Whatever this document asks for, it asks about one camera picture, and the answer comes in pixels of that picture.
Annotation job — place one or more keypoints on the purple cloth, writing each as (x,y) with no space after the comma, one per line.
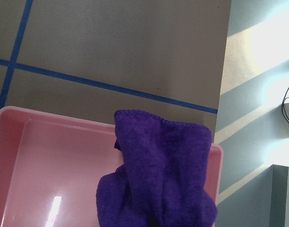
(161,181)

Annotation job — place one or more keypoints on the pink plastic tray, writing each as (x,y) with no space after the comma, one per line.
(50,167)

